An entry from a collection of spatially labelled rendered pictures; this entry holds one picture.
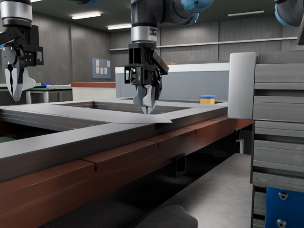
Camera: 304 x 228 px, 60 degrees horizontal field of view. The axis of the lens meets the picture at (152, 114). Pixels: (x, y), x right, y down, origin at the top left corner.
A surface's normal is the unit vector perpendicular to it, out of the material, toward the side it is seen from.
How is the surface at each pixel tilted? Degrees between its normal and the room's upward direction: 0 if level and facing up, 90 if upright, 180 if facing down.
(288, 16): 132
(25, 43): 90
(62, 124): 90
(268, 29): 90
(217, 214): 0
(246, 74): 90
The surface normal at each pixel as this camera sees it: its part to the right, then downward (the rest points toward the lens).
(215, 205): 0.00, -0.99
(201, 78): -0.58, 0.10
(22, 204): 0.82, 0.07
